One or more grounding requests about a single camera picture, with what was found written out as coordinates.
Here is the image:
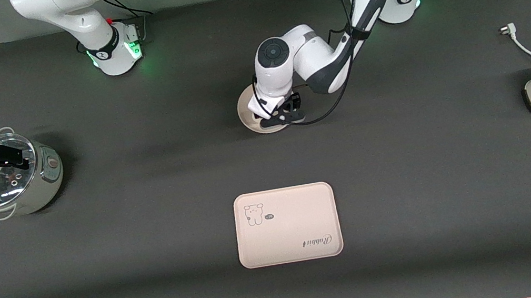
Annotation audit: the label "rice cooker with glass lid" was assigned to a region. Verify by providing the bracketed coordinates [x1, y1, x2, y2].
[0, 119, 71, 221]

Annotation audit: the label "black right arm base cables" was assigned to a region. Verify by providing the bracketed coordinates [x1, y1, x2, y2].
[99, 0, 155, 25]

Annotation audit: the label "round cream plate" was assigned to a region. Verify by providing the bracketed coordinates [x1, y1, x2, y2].
[233, 76, 303, 139]

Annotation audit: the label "white toaster cable with plug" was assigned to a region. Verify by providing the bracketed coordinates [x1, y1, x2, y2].
[498, 20, 531, 72]

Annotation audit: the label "black left arm wrist cable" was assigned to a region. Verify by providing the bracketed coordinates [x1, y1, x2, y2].
[274, 0, 385, 128]

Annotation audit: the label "cream rectangular tray rabbit print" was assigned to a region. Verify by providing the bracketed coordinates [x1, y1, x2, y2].
[229, 179, 346, 271]

